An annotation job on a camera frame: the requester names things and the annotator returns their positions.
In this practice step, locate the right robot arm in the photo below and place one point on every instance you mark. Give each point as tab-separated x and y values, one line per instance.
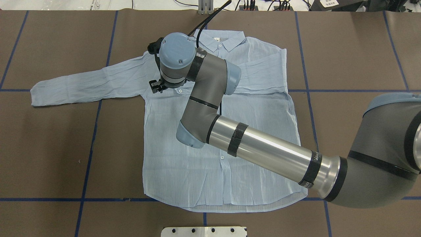
381	167

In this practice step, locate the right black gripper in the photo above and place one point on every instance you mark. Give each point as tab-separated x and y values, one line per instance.
155	86

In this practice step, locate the light blue striped shirt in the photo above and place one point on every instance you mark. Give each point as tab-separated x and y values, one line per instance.
205	179

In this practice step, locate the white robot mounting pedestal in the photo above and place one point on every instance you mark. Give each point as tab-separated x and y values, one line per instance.
205	231

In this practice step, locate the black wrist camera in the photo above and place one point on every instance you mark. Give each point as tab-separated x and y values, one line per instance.
154	47

